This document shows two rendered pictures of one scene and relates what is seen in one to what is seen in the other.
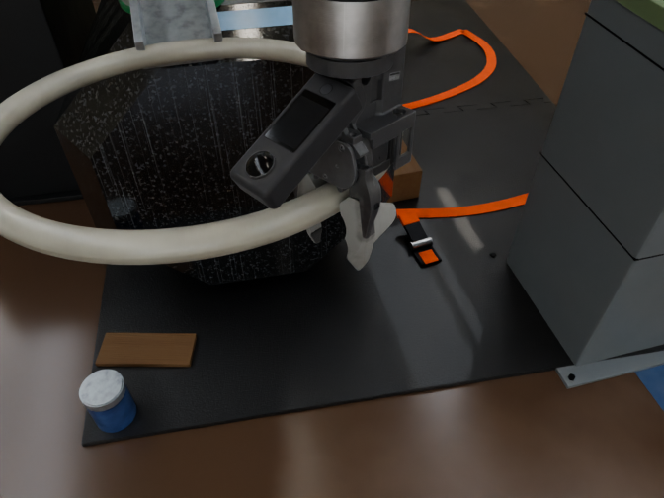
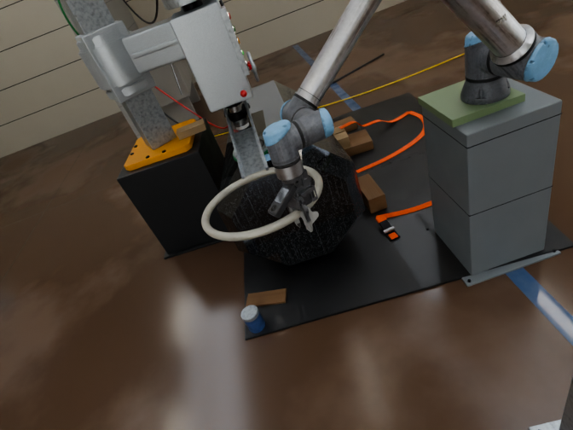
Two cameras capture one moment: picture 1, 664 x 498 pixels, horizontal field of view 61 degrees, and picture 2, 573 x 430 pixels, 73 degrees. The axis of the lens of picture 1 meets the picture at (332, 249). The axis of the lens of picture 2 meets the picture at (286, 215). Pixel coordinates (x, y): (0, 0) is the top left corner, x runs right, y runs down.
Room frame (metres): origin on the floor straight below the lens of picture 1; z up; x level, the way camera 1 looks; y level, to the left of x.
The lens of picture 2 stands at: (-0.61, -0.28, 1.71)
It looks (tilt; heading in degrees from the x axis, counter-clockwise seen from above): 36 degrees down; 17
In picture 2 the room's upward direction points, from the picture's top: 22 degrees counter-clockwise
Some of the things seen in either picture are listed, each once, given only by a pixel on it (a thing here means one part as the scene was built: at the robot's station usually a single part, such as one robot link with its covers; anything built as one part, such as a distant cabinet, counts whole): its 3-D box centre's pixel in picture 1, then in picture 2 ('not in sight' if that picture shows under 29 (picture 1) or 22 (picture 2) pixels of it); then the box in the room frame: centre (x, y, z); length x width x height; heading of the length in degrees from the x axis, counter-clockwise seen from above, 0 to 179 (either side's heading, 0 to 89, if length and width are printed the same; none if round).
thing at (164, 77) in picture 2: not in sight; (170, 88); (4.53, 2.22, 0.43); 1.30 x 0.62 x 0.86; 15
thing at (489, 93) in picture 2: not in sight; (484, 83); (1.06, -0.79, 0.93); 0.19 x 0.19 x 0.10
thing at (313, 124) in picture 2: not in sight; (311, 127); (0.51, -0.11, 1.19); 0.12 x 0.12 x 0.09; 29
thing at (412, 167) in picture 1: (389, 161); (369, 193); (1.63, -0.21, 0.07); 0.30 x 0.12 x 0.12; 16
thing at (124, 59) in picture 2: not in sight; (142, 50); (1.81, 0.95, 1.37); 0.74 x 0.34 x 0.25; 92
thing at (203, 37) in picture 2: not in sight; (214, 55); (1.27, 0.35, 1.32); 0.36 x 0.22 x 0.45; 15
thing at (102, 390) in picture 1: (109, 401); (253, 319); (0.68, 0.53, 0.08); 0.10 x 0.10 x 0.13
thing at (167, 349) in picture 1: (147, 349); (266, 298); (0.86, 0.50, 0.02); 0.25 x 0.10 x 0.01; 89
